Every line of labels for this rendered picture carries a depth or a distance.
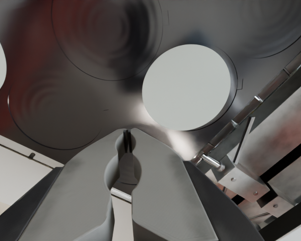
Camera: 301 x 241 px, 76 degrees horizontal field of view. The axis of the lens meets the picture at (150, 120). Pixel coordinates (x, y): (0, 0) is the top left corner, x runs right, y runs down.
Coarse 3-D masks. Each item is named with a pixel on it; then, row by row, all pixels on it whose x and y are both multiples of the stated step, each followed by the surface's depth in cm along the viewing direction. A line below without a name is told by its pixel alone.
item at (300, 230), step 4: (296, 228) 25; (300, 228) 25; (288, 232) 25; (292, 232) 25; (296, 232) 25; (300, 232) 25; (284, 236) 25; (288, 236) 25; (292, 236) 25; (296, 236) 25; (300, 236) 26; (276, 240) 26; (280, 240) 26; (284, 240) 26; (288, 240) 26; (292, 240) 26; (296, 240) 26; (300, 240) 26
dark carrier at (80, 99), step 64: (0, 0) 17; (64, 0) 17; (128, 0) 17; (192, 0) 18; (256, 0) 18; (64, 64) 19; (128, 64) 20; (256, 64) 21; (0, 128) 22; (64, 128) 23; (128, 128) 23; (128, 192) 28
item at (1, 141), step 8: (0, 136) 23; (0, 144) 23; (8, 144) 23; (16, 144) 23; (16, 152) 23; (24, 152) 23; (32, 152) 24; (32, 160) 24; (40, 160) 24; (48, 160) 24; (112, 192) 27; (120, 192) 28; (128, 200) 28
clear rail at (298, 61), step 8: (296, 56) 21; (288, 64) 21; (296, 64) 21; (280, 72) 21; (288, 72) 21; (272, 80) 22; (280, 80) 21; (264, 88) 22; (272, 88) 22; (256, 96) 23; (264, 96) 22; (248, 104) 23; (256, 104) 23; (240, 112) 23; (248, 112) 23; (232, 120) 24; (240, 120) 23; (224, 128) 24; (232, 128) 24; (216, 136) 25; (224, 136) 24; (208, 144) 25; (216, 144) 25; (200, 152) 26; (208, 152) 25; (192, 160) 26; (200, 160) 26
